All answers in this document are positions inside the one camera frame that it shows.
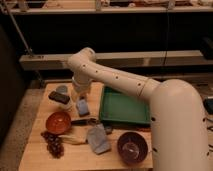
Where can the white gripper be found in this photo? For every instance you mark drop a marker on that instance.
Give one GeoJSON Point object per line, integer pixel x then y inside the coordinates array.
{"type": "Point", "coordinates": [80, 90]}

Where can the orange bowl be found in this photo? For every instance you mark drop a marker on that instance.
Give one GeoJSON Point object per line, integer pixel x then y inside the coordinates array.
{"type": "Point", "coordinates": [58, 123]}

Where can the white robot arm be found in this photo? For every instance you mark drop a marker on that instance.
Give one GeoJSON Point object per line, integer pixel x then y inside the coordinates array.
{"type": "Point", "coordinates": [179, 133]}

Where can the grey round lid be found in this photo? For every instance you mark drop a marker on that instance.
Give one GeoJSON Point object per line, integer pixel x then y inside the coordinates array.
{"type": "Point", "coordinates": [62, 89]}

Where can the blue sponge block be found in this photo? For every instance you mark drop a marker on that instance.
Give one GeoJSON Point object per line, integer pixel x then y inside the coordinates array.
{"type": "Point", "coordinates": [82, 107]}

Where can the black rectangular block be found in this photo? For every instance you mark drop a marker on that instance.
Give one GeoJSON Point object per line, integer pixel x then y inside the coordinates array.
{"type": "Point", "coordinates": [58, 97]}

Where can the green tray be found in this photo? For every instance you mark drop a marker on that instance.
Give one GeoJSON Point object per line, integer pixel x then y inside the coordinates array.
{"type": "Point", "coordinates": [116, 107]}

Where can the blue-grey cloth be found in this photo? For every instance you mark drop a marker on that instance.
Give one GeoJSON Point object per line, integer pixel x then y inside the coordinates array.
{"type": "Point", "coordinates": [97, 139]}

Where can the banana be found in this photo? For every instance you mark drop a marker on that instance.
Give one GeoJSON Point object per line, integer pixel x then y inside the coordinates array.
{"type": "Point", "coordinates": [73, 141]}

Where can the bunch of dark grapes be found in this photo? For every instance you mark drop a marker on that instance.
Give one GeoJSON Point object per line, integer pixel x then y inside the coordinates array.
{"type": "Point", "coordinates": [54, 144]}

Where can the purple bowl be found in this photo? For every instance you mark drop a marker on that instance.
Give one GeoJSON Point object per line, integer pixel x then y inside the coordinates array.
{"type": "Point", "coordinates": [132, 148]}

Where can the black-handled knife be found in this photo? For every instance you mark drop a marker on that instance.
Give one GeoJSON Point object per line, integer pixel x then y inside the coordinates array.
{"type": "Point", "coordinates": [82, 122]}

